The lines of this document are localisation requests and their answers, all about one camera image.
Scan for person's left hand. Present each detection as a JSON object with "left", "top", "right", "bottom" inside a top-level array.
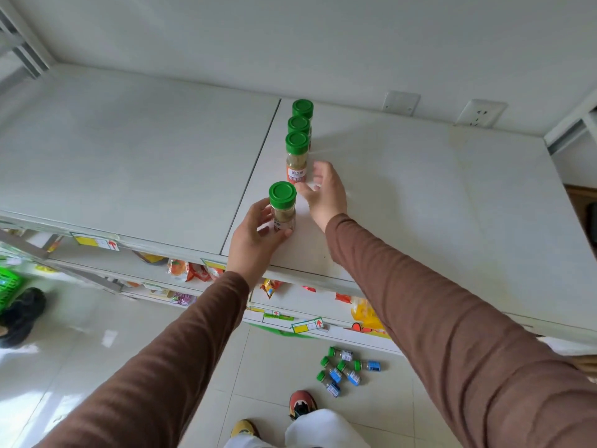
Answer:
[{"left": 226, "top": 198, "right": 294, "bottom": 289}]

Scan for person's right hand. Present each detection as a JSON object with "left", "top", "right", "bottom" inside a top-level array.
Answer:
[{"left": 295, "top": 161, "right": 348, "bottom": 233}]

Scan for person's right forearm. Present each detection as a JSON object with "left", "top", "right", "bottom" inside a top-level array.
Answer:
[{"left": 325, "top": 213, "right": 597, "bottom": 448}]

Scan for person's left forearm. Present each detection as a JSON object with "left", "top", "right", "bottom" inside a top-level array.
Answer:
[{"left": 35, "top": 271, "right": 250, "bottom": 448}]

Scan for yellow dark snack packet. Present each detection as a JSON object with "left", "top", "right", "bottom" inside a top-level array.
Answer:
[{"left": 133, "top": 251, "right": 169, "bottom": 266}]

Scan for yellow price tag red arrow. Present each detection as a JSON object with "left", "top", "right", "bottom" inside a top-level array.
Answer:
[
  {"left": 71, "top": 233, "right": 120, "bottom": 252},
  {"left": 291, "top": 317, "right": 325, "bottom": 334}
]

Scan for white metal shelf unit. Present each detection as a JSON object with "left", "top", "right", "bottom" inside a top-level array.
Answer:
[{"left": 0, "top": 63, "right": 597, "bottom": 356}]

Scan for red and black shoe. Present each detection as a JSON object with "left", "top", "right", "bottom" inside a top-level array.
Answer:
[{"left": 288, "top": 390, "right": 318, "bottom": 421}]

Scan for yellow shoe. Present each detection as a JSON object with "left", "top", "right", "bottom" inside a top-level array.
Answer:
[{"left": 230, "top": 419, "right": 260, "bottom": 439}]

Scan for white trousers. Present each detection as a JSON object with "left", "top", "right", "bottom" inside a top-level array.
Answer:
[{"left": 224, "top": 409, "right": 371, "bottom": 448}]

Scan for green plastic basket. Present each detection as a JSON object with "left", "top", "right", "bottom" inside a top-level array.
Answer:
[{"left": 0, "top": 267, "right": 25, "bottom": 313}]

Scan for brown wooden furniture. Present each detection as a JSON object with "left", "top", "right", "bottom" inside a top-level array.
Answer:
[{"left": 564, "top": 184, "right": 597, "bottom": 257}]

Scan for white wall switch plate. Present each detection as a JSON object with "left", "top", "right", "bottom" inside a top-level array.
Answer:
[{"left": 382, "top": 91, "right": 421, "bottom": 117}]

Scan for white wall socket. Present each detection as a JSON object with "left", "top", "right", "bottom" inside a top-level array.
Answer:
[{"left": 455, "top": 99, "right": 508, "bottom": 128}]

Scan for white shelf frame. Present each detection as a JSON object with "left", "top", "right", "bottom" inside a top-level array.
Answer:
[{"left": 543, "top": 88, "right": 597, "bottom": 156}]

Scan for grey shelf frame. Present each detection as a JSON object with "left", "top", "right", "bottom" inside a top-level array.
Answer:
[{"left": 0, "top": 0, "right": 56, "bottom": 95}]

